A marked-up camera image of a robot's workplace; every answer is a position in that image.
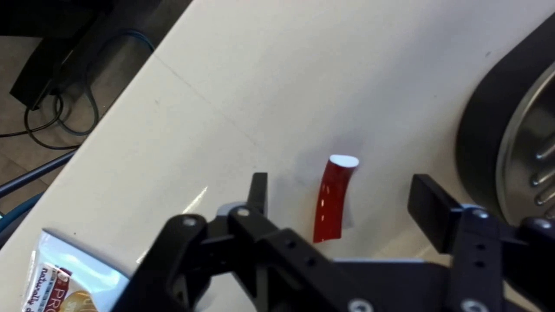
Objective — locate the dark metal bar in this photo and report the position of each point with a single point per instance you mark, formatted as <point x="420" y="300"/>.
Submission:
<point x="39" y="171"/>

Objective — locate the red broken cup piece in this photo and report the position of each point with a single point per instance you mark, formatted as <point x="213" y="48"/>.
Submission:
<point x="331" y="203"/>

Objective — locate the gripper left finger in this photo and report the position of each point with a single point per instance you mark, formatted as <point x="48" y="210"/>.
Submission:
<point x="264" y="242"/>

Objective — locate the black and silver round appliance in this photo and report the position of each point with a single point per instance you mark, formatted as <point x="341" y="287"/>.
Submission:
<point x="490" y="121"/>

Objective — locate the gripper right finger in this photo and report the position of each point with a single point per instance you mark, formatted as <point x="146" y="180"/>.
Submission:
<point x="477" y="260"/>

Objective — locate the snack packet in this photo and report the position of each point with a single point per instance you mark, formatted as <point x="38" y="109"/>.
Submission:
<point x="73" y="281"/>

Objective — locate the black box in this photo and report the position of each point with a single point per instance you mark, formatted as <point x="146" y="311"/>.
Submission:
<point x="43" y="73"/>

